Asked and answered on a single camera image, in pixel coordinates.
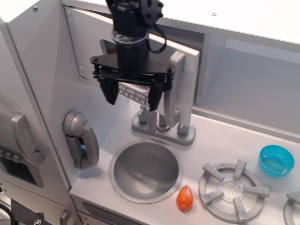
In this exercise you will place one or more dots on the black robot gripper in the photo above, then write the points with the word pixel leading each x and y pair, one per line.
pixel 133 64

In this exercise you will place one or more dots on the white microwave door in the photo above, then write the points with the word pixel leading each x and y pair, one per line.
pixel 91 36

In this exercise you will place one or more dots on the grey toy faucet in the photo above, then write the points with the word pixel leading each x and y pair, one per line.
pixel 152 123

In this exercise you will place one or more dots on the round silver sink basin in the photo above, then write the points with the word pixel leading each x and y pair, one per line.
pixel 146 171

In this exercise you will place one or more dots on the white toy kitchen cabinet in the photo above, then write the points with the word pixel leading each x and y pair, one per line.
pixel 247 96

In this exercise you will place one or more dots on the orange toy carrot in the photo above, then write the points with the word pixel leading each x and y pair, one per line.
pixel 184 198

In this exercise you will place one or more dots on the grey stove burner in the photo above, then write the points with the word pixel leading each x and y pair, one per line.
pixel 293 199
pixel 231 192

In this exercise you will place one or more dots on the blue plastic bowl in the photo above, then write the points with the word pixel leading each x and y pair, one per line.
pixel 276 161

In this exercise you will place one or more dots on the grey fridge door handle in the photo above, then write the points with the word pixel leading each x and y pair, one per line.
pixel 19 125

